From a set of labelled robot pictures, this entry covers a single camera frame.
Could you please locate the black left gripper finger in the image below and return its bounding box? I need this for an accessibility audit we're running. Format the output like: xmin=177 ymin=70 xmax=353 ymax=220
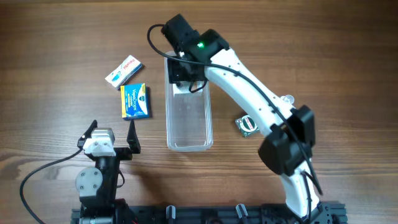
xmin=126 ymin=120 xmax=141 ymax=154
xmin=77 ymin=119 xmax=98 ymax=147

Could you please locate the white Hansaplast box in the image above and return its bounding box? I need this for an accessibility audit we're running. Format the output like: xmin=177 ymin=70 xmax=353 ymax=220
xmin=172 ymin=81 xmax=203 ymax=95

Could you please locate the blue VapoDrops box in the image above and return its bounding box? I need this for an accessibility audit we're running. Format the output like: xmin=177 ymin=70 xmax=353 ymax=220
xmin=120 ymin=83 xmax=150 ymax=120

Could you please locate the white Panadol box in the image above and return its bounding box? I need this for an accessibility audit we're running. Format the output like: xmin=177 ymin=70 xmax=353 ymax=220
xmin=105 ymin=55 xmax=143 ymax=90

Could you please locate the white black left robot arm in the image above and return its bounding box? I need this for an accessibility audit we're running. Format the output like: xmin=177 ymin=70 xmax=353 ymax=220
xmin=75 ymin=120 xmax=141 ymax=223

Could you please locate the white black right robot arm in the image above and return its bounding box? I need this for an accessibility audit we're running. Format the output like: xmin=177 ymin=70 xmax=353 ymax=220
xmin=161 ymin=27 xmax=322 ymax=218

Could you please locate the clear plastic container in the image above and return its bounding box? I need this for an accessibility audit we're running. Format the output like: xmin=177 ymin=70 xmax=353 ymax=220
xmin=164 ymin=58 xmax=213 ymax=152

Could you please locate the green square packet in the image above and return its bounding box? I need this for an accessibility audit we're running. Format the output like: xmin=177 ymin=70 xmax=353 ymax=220
xmin=235 ymin=114 xmax=259 ymax=138

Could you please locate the small white bottle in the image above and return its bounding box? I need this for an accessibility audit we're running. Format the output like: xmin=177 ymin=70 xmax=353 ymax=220
xmin=281 ymin=95 xmax=295 ymax=105

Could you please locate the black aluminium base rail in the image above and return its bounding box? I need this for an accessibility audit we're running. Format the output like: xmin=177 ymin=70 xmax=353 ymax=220
xmin=70 ymin=201 xmax=348 ymax=224

